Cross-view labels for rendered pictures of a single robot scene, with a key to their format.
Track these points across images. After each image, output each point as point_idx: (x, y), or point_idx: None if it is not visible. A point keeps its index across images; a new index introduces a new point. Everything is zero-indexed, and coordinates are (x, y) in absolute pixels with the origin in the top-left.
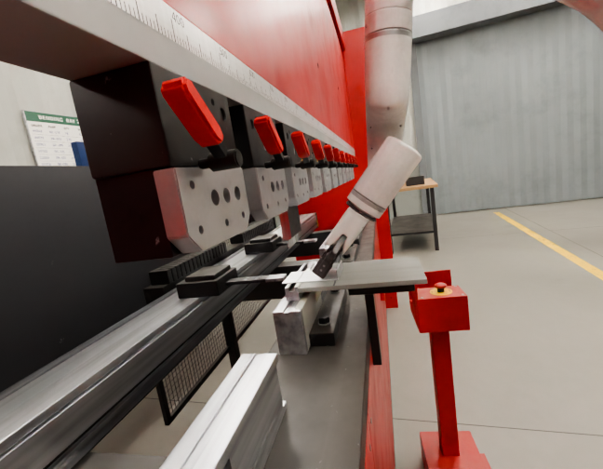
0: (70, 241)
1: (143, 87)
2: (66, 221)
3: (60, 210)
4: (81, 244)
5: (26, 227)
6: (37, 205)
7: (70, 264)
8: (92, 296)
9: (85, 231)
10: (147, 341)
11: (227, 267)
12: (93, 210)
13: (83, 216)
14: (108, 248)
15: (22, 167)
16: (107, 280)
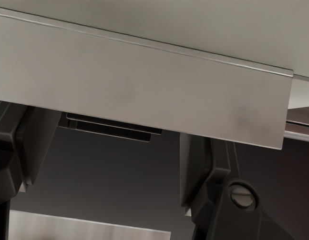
0: (158, 196)
1: None
2: (153, 216)
3: (154, 228)
4: (148, 189)
5: (192, 223)
6: (174, 239)
7: (169, 175)
8: (160, 135)
9: (137, 200)
10: (287, 124)
11: (91, 129)
12: (117, 218)
13: (132, 215)
14: (118, 171)
15: None
16: (135, 140)
